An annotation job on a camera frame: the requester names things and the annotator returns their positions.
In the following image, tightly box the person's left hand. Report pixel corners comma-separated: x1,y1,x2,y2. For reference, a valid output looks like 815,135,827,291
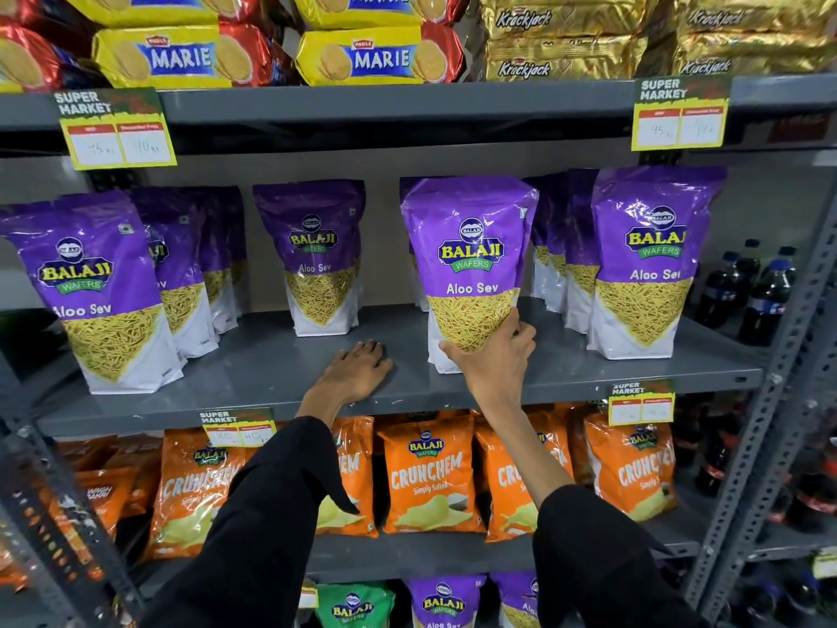
319,340,395,405

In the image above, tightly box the person's right hand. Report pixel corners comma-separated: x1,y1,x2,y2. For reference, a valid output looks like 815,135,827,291
439,307,538,414

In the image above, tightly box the purple snack pouch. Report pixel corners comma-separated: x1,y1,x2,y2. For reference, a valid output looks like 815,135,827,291
490,571,541,628
400,176,540,375
405,574,487,628

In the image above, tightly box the person's right forearm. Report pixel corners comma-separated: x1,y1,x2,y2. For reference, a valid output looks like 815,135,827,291
477,399,710,628

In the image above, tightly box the person's left forearm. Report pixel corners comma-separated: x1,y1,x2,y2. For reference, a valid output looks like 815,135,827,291
140,386,361,628

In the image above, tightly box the row of orange chip packets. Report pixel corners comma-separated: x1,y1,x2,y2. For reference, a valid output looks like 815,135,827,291
52,404,679,563

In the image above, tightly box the green snack pouch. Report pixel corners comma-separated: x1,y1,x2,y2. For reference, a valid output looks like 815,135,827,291
316,583,396,628

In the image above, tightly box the row of dark soda bottles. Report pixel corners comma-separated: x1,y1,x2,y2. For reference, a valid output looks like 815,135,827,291
719,562,837,628
672,392,837,534

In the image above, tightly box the stack of yellow biscuit packets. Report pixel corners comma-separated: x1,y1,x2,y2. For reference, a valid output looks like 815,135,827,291
0,0,472,93

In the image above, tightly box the grey perforated rack upright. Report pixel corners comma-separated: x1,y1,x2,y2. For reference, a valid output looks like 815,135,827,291
700,346,837,625
682,183,837,609
0,359,146,628

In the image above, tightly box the row of purple snack packets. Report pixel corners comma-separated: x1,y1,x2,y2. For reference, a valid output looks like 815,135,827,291
0,166,728,396

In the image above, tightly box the gold cracker packet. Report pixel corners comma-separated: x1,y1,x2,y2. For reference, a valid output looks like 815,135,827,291
480,0,658,41
483,35,650,83
672,32,837,77
672,0,837,37

